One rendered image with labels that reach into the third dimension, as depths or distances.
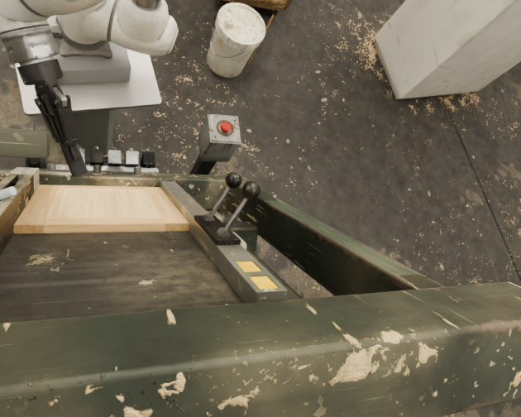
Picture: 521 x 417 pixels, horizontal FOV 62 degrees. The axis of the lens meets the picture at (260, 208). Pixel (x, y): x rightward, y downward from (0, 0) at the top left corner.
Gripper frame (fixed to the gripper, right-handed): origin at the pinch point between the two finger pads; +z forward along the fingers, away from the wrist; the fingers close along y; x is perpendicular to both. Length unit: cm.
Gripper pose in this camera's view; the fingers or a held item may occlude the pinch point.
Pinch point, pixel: (74, 160)
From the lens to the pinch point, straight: 100.7
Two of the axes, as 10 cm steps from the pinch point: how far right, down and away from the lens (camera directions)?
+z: 1.9, 8.9, 4.1
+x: 6.7, -4.2, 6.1
